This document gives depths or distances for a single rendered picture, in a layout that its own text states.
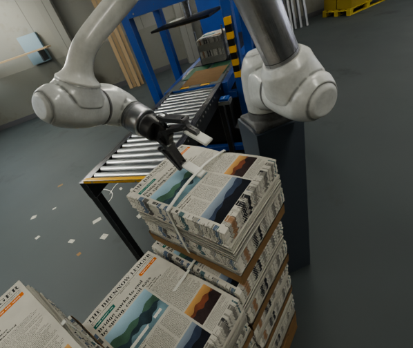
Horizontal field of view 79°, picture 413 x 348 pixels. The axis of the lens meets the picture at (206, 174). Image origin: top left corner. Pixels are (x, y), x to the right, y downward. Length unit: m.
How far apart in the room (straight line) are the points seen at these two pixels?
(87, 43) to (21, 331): 0.62
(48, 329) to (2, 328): 0.12
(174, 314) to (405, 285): 1.32
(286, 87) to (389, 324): 1.28
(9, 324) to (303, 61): 0.90
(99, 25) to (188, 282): 0.71
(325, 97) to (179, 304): 0.70
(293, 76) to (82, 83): 0.53
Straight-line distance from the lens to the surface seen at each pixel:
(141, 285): 0.87
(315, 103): 0.77
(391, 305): 1.71
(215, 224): 0.59
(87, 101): 0.69
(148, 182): 0.81
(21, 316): 0.70
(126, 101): 0.79
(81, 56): 0.70
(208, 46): 3.10
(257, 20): 0.72
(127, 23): 2.58
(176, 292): 0.81
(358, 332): 1.61
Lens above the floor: 1.49
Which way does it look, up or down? 35 degrees down
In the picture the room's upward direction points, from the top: 19 degrees counter-clockwise
